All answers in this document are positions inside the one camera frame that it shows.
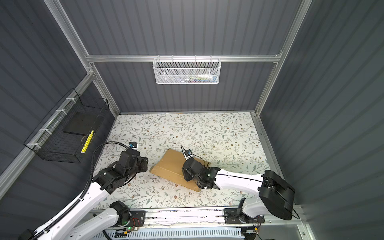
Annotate brown cardboard box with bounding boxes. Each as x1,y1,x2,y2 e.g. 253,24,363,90
150,149,202,192

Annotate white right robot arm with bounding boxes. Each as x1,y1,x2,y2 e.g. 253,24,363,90
182,157,299,223

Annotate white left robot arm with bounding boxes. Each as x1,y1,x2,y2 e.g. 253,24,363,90
19,149,149,240

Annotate yellow marker pen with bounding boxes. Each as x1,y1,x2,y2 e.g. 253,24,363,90
81,130,95,154

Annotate items in white basket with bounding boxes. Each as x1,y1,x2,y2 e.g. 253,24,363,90
178,74,219,84

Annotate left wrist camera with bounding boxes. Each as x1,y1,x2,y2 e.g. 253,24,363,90
129,142,138,151

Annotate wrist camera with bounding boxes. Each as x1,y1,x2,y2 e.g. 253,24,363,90
129,142,138,151
184,150,193,160

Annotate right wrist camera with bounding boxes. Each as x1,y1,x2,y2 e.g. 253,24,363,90
184,150,193,160

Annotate white vented cable duct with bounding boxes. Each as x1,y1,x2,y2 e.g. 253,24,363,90
106,227,245,240

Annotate black wire mesh basket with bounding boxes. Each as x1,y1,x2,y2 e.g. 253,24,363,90
24,89,110,164

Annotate white wire mesh basket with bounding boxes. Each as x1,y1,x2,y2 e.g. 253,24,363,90
153,60,222,85

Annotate aluminium horizontal frame bar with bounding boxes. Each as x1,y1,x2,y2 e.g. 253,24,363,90
86,54,282,63

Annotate aluminium frame corner post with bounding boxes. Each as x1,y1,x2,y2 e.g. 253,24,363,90
44,1,121,118

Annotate aluminium right corner post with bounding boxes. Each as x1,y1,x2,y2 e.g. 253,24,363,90
255,0,313,116

